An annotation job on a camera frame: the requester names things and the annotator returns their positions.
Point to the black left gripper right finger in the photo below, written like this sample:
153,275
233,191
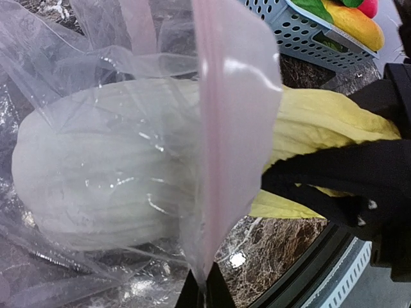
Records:
364,188

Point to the orange yellow mango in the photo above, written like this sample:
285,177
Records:
356,24

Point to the black front rail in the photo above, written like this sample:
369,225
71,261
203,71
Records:
306,274

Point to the light blue plastic basket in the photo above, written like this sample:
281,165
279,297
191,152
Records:
304,36

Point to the yellow white napa cabbage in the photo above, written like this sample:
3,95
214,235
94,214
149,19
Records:
104,184

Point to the green leafy vegetable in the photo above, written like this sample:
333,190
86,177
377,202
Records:
318,7

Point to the red apple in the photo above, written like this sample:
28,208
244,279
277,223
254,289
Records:
369,8

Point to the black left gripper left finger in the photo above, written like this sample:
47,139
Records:
213,293

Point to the white slotted cable duct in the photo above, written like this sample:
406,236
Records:
343,276

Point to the clear zip top bag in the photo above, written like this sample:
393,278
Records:
223,64

